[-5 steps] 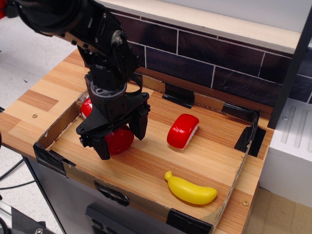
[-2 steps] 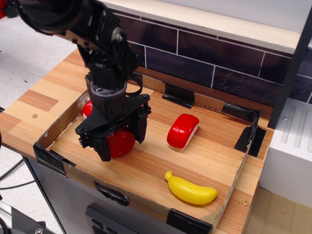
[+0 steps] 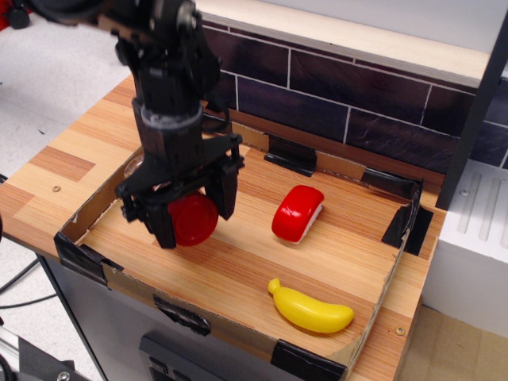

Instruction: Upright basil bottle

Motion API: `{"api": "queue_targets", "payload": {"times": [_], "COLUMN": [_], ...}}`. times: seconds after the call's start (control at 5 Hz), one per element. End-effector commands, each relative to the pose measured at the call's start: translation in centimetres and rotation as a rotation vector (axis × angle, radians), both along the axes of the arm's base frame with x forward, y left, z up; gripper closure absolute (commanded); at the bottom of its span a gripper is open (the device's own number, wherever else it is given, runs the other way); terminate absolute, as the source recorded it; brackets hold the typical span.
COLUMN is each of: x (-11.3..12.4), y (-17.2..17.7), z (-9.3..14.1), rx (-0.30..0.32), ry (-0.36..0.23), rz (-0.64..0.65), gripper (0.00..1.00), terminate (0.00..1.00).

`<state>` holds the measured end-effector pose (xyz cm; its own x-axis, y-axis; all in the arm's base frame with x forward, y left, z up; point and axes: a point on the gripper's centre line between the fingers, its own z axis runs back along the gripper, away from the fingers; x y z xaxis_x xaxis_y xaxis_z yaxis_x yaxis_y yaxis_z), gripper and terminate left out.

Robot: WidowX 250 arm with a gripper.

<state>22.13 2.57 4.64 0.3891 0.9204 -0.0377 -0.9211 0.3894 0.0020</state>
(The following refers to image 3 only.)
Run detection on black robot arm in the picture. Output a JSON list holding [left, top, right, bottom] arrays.
[[28, 1, 244, 248]]

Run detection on dark brick backsplash panel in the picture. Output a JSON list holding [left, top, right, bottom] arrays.
[[205, 21, 490, 174]]

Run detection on red toy sushi piece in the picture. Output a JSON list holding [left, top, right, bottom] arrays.
[[271, 185, 325, 244]]

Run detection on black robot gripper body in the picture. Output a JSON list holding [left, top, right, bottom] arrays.
[[115, 114, 245, 233]]

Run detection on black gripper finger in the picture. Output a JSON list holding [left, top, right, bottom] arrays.
[[205, 158, 238, 220], [145, 204, 176, 249]]

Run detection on black floor cables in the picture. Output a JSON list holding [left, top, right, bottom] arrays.
[[0, 253, 59, 310]]

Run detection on black shelf post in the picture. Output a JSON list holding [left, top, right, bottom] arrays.
[[435, 13, 507, 210]]

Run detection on red-capped spice bottle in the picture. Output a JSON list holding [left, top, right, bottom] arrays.
[[116, 153, 219, 248]]

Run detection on white grooved block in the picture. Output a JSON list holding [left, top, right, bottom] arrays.
[[422, 160, 507, 337]]

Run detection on black wheel red frame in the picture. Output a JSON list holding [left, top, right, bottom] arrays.
[[0, 0, 30, 30]]

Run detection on taped cardboard fence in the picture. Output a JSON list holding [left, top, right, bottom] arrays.
[[52, 101, 442, 380]]

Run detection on black metal bracket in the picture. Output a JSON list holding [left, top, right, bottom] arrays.
[[1, 326, 89, 381]]

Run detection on yellow toy banana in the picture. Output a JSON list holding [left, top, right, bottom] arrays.
[[267, 278, 355, 333]]

